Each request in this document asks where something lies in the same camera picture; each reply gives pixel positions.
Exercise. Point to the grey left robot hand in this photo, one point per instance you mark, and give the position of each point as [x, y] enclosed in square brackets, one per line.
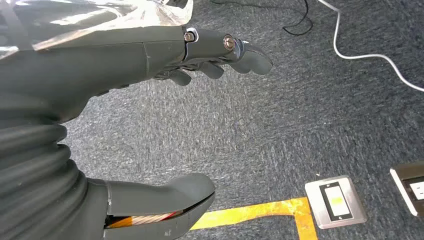
[99, 66]

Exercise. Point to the silver floor socket plate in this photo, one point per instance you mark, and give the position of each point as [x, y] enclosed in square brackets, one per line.
[314, 198]

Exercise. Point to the open floor socket with plug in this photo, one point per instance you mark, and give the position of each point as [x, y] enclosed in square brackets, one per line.
[409, 188]

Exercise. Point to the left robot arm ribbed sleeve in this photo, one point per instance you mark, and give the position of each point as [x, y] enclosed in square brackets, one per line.
[30, 172]

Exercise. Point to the yellow floor tape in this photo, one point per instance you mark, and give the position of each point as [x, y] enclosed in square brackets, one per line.
[265, 209]

